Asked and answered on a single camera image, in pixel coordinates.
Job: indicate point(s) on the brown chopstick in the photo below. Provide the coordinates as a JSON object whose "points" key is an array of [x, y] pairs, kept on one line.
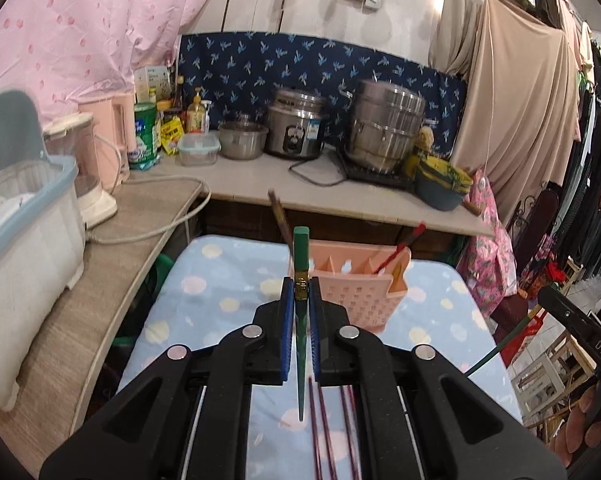
{"points": [[279, 215]]}

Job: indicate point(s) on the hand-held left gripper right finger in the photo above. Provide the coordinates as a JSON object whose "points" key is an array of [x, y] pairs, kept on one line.
{"points": [[316, 330]]}

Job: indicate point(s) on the black cooktop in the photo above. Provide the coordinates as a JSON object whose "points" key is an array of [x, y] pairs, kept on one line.
{"points": [[370, 177]]}

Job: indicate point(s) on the white blender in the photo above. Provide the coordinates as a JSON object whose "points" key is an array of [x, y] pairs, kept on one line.
{"points": [[88, 180]]}

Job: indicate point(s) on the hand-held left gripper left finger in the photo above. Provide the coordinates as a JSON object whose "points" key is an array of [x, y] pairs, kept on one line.
{"points": [[286, 330]]}

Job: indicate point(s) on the yellow loofah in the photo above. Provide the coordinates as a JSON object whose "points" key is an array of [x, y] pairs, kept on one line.
{"points": [[424, 138]]}

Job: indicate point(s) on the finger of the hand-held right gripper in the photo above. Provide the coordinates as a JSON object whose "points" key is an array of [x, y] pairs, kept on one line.
{"points": [[565, 310]]}

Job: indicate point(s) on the blue basin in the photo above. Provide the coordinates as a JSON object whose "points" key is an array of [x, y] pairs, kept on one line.
{"points": [[440, 190]]}

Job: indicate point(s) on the hanging dark clothes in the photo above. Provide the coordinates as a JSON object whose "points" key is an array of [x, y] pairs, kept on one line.
{"points": [[595, 185]]}

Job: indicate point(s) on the green can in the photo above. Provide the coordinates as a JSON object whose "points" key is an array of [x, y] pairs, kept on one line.
{"points": [[145, 135]]}

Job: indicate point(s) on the steel steamer pot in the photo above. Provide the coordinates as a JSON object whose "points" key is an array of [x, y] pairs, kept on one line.
{"points": [[385, 125]]}

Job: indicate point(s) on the light stone counter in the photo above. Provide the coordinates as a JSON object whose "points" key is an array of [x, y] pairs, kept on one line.
{"points": [[260, 185]]}

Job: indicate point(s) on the dark sauce bottle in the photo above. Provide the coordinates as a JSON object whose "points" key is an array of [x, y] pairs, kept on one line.
{"points": [[178, 95]]}

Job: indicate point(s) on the clear food container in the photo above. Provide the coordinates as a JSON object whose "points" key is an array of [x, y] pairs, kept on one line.
{"points": [[199, 150]]}

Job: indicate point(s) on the steel pot with lid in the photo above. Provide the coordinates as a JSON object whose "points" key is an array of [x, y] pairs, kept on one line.
{"points": [[243, 140]]}

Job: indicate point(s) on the wooden stool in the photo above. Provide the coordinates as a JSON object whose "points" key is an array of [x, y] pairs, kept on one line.
{"points": [[550, 380]]}

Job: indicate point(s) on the navy printed wall cloth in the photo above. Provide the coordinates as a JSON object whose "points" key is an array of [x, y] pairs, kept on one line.
{"points": [[280, 65]]}

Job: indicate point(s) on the person's right hand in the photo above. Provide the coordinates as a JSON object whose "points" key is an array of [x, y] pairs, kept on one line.
{"points": [[600, 435]]}

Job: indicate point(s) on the steel rice cooker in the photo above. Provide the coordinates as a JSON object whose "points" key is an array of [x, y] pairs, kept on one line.
{"points": [[295, 125]]}

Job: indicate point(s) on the green chopstick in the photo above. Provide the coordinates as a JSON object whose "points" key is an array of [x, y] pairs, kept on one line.
{"points": [[301, 255], [495, 350]]}

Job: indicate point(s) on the pink perforated utensil basket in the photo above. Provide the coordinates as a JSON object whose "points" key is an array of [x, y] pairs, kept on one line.
{"points": [[365, 300]]}

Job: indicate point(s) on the grey wooden counter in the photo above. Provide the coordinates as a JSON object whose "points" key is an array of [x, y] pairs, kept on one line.
{"points": [[105, 270]]}

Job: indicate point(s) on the pink electric kettle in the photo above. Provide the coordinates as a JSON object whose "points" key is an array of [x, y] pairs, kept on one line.
{"points": [[108, 140]]}

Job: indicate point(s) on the yellow packet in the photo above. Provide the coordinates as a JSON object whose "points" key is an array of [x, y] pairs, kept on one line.
{"points": [[172, 137]]}

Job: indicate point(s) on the blue planet print tablecloth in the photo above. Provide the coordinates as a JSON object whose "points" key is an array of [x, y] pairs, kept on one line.
{"points": [[215, 320]]}

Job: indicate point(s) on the pink dotted curtain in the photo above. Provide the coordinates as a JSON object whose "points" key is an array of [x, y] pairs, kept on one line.
{"points": [[80, 20]]}

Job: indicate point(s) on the dark red chopstick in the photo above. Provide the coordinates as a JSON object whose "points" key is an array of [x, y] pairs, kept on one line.
{"points": [[325, 430], [314, 430], [348, 430]]}

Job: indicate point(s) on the white carton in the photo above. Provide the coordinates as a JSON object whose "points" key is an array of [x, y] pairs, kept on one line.
{"points": [[150, 82]]}

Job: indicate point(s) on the beige curtain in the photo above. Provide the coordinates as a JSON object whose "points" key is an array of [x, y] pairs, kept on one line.
{"points": [[520, 85]]}

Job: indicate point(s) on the pink floral cloth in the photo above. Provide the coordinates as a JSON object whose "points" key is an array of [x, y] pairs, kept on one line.
{"points": [[485, 260]]}

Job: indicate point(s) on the yellow pump soap bottle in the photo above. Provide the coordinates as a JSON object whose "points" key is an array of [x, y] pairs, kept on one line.
{"points": [[198, 115]]}

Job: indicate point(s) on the white dish box blue lid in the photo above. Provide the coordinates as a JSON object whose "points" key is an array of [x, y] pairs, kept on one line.
{"points": [[30, 270]]}

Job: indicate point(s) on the red plastic stool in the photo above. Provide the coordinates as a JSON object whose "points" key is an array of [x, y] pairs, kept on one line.
{"points": [[522, 335]]}

